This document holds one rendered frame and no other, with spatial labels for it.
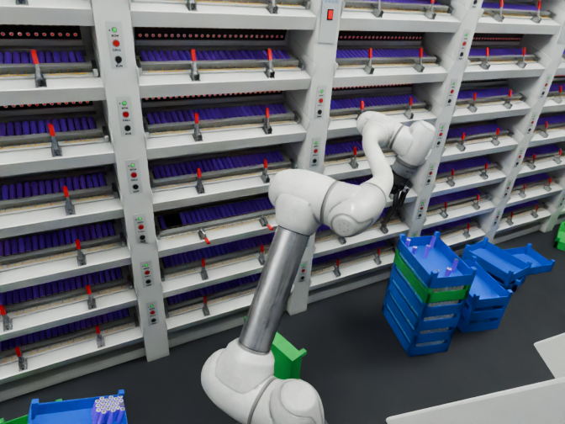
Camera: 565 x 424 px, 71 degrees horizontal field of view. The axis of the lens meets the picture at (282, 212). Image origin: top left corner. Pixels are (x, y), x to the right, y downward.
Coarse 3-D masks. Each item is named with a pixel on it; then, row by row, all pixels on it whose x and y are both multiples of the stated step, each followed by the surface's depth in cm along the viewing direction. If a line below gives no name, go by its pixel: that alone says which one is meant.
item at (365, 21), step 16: (352, 0) 146; (368, 0) 152; (384, 0) 156; (400, 0) 161; (416, 0) 164; (432, 0) 156; (448, 0) 168; (352, 16) 143; (368, 16) 146; (384, 16) 150; (400, 16) 153; (416, 16) 157; (432, 16) 159; (448, 16) 166
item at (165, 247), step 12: (156, 216) 159; (156, 228) 152; (168, 228) 157; (216, 228) 162; (228, 228) 163; (240, 228) 165; (252, 228) 166; (264, 228) 167; (276, 228) 171; (156, 240) 146; (168, 240) 153; (180, 240) 154; (192, 240) 156; (216, 240) 159; (228, 240) 163; (168, 252) 152; (180, 252) 156
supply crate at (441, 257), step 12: (420, 240) 189; (408, 252) 178; (420, 252) 186; (432, 252) 186; (444, 252) 185; (420, 264) 169; (432, 264) 178; (444, 264) 178; (420, 276) 169; (432, 276) 161; (444, 276) 171; (456, 276) 163; (468, 276) 165; (432, 288) 164
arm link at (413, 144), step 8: (400, 128) 149; (408, 128) 149; (416, 128) 145; (424, 128) 144; (432, 128) 144; (400, 136) 148; (408, 136) 146; (416, 136) 145; (424, 136) 144; (432, 136) 145; (392, 144) 150; (400, 144) 148; (408, 144) 147; (416, 144) 146; (424, 144) 145; (400, 152) 150; (408, 152) 148; (416, 152) 147; (424, 152) 147; (408, 160) 149; (416, 160) 149
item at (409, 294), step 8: (392, 272) 194; (400, 280) 187; (400, 288) 187; (408, 288) 180; (408, 296) 180; (416, 304) 174; (424, 304) 168; (456, 304) 172; (464, 304) 173; (424, 312) 170; (432, 312) 171; (440, 312) 172; (448, 312) 173; (456, 312) 174
